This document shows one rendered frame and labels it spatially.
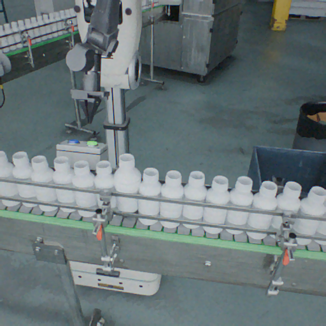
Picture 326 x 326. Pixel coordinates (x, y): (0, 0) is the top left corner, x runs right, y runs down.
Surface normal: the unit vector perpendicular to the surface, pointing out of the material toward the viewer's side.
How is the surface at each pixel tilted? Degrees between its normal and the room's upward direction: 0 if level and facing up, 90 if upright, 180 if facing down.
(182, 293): 0
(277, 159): 90
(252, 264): 90
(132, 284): 90
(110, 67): 90
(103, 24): 98
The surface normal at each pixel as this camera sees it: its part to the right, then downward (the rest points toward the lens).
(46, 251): -0.15, 0.58
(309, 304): 0.03, -0.81
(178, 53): -0.44, 0.51
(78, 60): -0.20, 0.25
